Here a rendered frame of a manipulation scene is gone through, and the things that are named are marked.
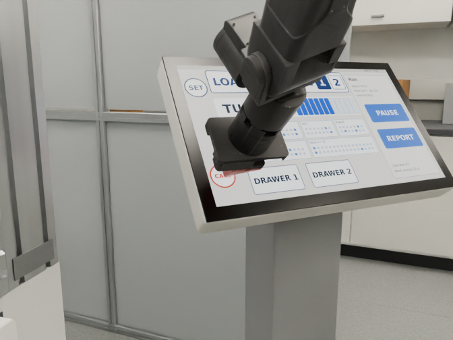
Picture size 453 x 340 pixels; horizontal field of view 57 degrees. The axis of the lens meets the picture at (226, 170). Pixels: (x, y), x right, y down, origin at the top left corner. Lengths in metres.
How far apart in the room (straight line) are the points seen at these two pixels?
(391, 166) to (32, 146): 0.60
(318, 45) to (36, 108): 0.30
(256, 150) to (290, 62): 0.17
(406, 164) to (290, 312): 0.36
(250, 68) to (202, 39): 1.24
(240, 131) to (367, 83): 0.47
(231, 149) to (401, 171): 0.40
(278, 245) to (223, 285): 1.01
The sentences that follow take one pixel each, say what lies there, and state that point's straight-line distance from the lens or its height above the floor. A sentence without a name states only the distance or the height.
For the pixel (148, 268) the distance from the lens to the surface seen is 1.94.
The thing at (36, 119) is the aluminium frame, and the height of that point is 1.11.
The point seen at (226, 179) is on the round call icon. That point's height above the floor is 1.01.
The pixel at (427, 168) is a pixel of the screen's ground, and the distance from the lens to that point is 0.88.
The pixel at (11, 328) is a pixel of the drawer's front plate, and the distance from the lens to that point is 0.48.
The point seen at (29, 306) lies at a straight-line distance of 0.52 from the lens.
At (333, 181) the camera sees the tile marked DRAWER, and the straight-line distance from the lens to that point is 0.72.
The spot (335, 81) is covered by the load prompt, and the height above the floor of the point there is 1.16.
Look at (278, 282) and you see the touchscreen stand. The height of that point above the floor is 0.78.
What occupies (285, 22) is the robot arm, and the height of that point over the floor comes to 1.20.
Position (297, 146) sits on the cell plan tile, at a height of 1.05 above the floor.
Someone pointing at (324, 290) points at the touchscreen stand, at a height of 0.74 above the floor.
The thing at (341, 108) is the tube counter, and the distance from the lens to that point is 0.83.
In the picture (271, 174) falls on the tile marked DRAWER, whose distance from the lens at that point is 0.67.
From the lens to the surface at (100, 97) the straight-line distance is 1.87.
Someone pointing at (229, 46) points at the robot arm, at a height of 1.19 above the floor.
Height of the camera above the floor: 1.15
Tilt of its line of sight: 11 degrees down
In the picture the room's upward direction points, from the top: straight up
